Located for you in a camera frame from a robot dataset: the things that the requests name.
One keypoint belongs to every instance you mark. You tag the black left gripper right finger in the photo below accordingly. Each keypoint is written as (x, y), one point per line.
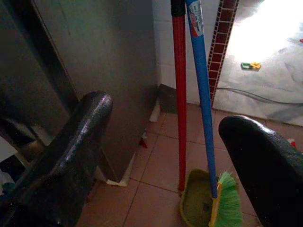
(267, 177)

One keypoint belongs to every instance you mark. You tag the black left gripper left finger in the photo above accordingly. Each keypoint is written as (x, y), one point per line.
(71, 153)

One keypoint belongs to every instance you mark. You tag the grey metal cabinet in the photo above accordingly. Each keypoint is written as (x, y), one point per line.
(106, 59)

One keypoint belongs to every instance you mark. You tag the small cardboard box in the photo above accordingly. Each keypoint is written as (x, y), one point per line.
(168, 99)

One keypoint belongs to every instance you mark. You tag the yellow toy piece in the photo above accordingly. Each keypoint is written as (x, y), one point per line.
(256, 66)

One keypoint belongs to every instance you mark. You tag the green toy piece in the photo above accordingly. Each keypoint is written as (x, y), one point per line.
(245, 65)

